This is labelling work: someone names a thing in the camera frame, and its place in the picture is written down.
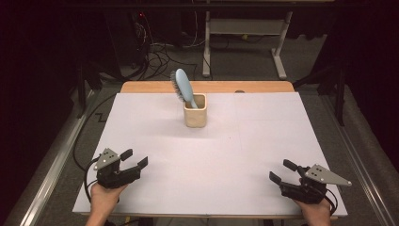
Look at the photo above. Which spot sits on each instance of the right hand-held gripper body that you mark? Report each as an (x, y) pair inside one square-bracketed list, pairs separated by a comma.
[(306, 191)]

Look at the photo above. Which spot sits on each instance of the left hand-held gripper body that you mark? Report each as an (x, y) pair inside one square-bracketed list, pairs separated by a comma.
[(109, 179)]

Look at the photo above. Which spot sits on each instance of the beige square cup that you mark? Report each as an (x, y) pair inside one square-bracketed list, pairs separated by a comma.
[(195, 117)]

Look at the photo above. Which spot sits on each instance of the light blue hairbrush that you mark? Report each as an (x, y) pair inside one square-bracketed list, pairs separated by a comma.
[(184, 84)]

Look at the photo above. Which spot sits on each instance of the person's left hand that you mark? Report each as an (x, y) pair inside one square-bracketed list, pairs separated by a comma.
[(103, 201)]

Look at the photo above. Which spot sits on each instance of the person's right hand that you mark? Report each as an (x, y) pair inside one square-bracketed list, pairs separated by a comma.
[(316, 215)]

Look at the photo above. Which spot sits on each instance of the white sheet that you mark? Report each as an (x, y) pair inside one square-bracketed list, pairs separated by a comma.
[(188, 163)]

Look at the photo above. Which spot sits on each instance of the black metal stand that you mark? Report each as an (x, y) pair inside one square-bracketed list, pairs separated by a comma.
[(340, 97), (81, 91)]

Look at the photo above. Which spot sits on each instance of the dark round table grommet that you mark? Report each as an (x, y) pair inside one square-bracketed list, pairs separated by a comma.
[(239, 91)]

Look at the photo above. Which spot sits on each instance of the wooden table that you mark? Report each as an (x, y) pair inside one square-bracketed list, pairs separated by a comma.
[(219, 87)]

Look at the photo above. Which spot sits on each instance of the small yellow ball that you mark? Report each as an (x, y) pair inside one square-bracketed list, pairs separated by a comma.
[(244, 36)]

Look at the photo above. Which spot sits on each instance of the aluminium floor rail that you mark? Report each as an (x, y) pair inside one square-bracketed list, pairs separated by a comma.
[(53, 166), (357, 163)]

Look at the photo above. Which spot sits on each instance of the white metal desk frame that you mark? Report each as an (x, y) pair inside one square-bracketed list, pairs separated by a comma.
[(247, 26)]

